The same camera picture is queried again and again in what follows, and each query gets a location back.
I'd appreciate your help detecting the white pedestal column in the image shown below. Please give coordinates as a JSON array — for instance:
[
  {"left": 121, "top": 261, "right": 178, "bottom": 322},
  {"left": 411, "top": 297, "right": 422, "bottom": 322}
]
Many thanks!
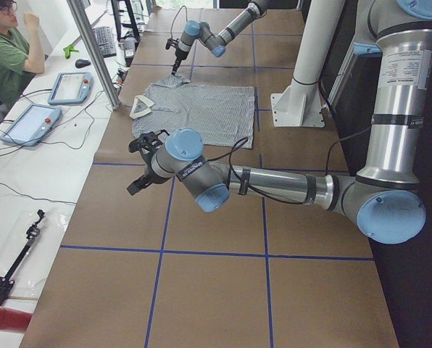
[{"left": 270, "top": 0, "right": 345, "bottom": 128}]

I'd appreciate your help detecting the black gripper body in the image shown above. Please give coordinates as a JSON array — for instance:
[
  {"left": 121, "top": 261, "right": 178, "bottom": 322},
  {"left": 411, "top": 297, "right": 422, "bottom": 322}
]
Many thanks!
[
  {"left": 143, "top": 152, "right": 173, "bottom": 184},
  {"left": 175, "top": 49, "right": 186, "bottom": 61}
]

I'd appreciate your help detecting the upper teach pendant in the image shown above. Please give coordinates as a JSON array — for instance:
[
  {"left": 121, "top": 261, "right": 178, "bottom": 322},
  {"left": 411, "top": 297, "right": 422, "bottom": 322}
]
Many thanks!
[{"left": 47, "top": 72, "right": 93, "bottom": 105}]

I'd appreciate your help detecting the teach pendant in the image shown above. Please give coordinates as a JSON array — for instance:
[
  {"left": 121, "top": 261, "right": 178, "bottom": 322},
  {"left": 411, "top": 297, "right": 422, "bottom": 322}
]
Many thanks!
[
  {"left": 0, "top": 104, "right": 62, "bottom": 146},
  {"left": 47, "top": 72, "right": 93, "bottom": 105}
]

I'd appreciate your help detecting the striped polo shirt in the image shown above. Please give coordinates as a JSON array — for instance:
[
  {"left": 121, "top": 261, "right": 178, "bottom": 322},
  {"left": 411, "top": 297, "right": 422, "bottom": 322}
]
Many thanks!
[{"left": 132, "top": 75, "right": 255, "bottom": 149}]

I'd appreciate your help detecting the lower teach pendant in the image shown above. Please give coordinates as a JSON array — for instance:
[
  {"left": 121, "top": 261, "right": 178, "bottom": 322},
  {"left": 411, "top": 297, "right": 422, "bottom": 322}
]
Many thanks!
[{"left": 0, "top": 104, "right": 62, "bottom": 146}]

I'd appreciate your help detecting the aluminium frame post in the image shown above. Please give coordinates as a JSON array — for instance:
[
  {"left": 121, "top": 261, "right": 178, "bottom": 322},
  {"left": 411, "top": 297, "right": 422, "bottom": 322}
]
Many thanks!
[{"left": 67, "top": 0, "right": 120, "bottom": 110}]

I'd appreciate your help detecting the red cylinder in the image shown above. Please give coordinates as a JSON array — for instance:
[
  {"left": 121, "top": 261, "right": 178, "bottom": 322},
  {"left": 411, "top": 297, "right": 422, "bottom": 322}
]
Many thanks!
[{"left": 0, "top": 306, "right": 32, "bottom": 333}]

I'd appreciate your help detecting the green clip tool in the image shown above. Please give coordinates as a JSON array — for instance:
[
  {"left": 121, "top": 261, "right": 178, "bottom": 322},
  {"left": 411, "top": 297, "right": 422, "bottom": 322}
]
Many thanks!
[{"left": 63, "top": 44, "right": 78, "bottom": 59}]

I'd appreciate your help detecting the black keyboard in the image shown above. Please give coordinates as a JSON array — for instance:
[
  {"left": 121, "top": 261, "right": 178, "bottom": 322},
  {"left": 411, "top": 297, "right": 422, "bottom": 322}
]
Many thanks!
[{"left": 93, "top": 26, "right": 117, "bottom": 57}]

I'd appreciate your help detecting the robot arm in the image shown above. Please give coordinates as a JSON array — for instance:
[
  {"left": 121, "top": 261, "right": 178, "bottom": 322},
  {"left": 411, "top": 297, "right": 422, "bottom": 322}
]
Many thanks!
[
  {"left": 128, "top": 1, "right": 432, "bottom": 244},
  {"left": 165, "top": 0, "right": 267, "bottom": 75}
]

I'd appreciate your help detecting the black computer mouse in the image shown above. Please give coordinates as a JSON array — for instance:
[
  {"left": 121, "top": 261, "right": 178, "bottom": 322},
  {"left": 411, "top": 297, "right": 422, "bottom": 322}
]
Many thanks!
[{"left": 75, "top": 59, "right": 91, "bottom": 69}]

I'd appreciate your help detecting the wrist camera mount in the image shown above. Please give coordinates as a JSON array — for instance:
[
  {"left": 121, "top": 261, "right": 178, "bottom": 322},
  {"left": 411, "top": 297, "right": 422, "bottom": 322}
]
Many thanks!
[
  {"left": 128, "top": 130, "right": 170, "bottom": 154},
  {"left": 165, "top": 38, "right": 179, "bottom": 50}
]

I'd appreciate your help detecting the seated person green shirt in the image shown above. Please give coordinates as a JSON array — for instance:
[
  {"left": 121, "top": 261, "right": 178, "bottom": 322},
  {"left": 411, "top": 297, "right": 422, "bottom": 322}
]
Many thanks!
[{"left": 0, "top": 1, "right": 46, "bottom": 108}]

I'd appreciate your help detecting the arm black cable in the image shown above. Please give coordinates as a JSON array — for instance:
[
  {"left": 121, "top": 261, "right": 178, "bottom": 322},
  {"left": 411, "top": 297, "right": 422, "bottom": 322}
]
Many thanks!
[
  {"left": 201, "top": 125, "right": 375, "bottom": 204},
  {"left": 169, "top": 4, "right": 188, "bottom": 41}
]

